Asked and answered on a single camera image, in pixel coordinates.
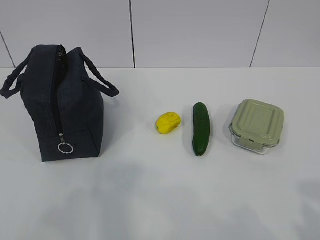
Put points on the green cucumber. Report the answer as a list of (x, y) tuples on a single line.
[(201, 129)]

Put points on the yellow lemon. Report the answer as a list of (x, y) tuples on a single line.
[(167, 122)]

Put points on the dark blue lunch bag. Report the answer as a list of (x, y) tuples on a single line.
[(63, 94)]

